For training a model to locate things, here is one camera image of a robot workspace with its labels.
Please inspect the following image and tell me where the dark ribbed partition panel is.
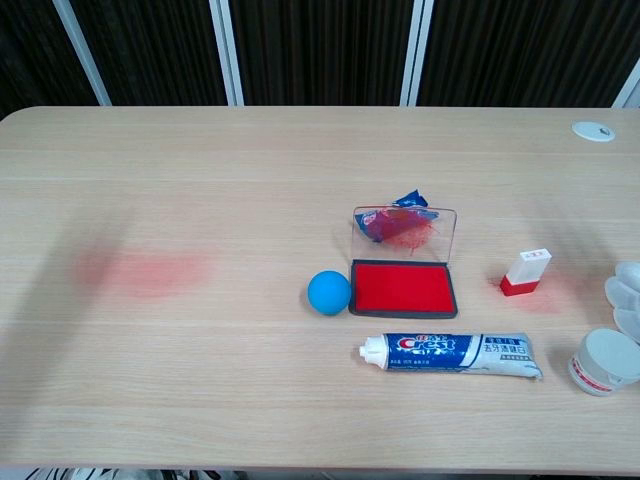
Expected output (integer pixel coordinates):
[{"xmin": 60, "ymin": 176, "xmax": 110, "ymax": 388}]
[
  {"xmin": 69, "ymin": 0, "xmax": 229, "ymax": 107},
  {"xmin": 417, "ymin": 0, "xmax": 640, "ymax": 109},
  {"xmin": 0, "ymin": 0, "xmax": 99, "ymax": 121},
  {"xmin": 227, "ymin": 0, "xmax": 417, "ymax": 107}
]

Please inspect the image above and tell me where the white round cable grommet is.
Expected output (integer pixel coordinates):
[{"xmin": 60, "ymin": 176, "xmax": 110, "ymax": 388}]
[{"xmin": 571, "ymin": 120, "xmax": 616, "ymax": 144}]

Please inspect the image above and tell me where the red rectangular box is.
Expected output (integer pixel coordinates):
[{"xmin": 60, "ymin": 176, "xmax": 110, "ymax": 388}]
[{"xmin": 348, "ymin": 205, "xmax": 460, "ymax": 319}]

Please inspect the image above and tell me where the blue ball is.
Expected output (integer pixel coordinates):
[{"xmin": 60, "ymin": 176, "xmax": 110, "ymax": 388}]
[{"xmin": 307, "ymin": 269, "xmax": 352, "ymax": 317}]

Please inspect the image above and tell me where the blue snack packet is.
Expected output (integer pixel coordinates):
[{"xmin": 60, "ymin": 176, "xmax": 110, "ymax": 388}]
[{"xmin": 353, "ymin": 188, "xmax": 441, "ymax": 246}]

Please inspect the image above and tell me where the white stamp with red base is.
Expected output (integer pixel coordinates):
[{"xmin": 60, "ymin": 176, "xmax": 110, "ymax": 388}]
[{"xmin": 499, "ymin": 248, "xmax": 552, "ymax": 298}]

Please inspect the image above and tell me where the white partition post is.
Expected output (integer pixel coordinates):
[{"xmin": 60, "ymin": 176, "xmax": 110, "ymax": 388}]
[
  {"xmin": 208, "ymin": 0, "xmax": 246, "ymax": 106},
  {"xmin": 610, "ymin": 64, "xmax": 640, "ymax": 109},
  {"xmin": 52, "ymin": 0, "xmax": 112, "ymax": 107},
  {"xmin": 398, "ymin": 0, "xmax": 434, "ymax": 107}
]

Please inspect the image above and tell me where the Crest toothpaste tube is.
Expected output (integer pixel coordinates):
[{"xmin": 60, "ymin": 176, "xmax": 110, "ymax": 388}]
[{"xmin": 358, "ymin": 331, "xmax": 544, "ymax": 382}]

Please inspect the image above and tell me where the white flower-shaped palette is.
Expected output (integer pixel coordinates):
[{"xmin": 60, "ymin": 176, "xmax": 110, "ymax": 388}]
[{"xmin": 603, "ymin": 260, "xmax": 640, "ymax": 346}]

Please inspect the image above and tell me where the white jar grey cap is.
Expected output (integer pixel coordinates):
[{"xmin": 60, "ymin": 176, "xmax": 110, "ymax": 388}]
[{"xmin": 567, "ymin": 327, "xmax": 640, "ymax": 398}]

